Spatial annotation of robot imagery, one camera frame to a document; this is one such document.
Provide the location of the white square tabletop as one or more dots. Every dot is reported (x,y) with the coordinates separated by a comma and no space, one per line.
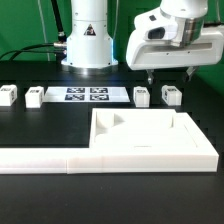
(136,128)

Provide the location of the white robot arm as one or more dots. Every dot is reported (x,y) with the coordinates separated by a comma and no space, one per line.
(89,48)

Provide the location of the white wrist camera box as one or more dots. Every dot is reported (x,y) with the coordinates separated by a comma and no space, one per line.
(153,25)

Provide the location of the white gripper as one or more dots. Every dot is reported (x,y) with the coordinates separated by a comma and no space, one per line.
(145,54)

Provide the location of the white tag marker sheet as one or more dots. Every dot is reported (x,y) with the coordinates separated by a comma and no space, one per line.
(86,94)

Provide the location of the white L-shaped obstacle fence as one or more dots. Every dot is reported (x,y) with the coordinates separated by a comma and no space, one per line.
(202,158)

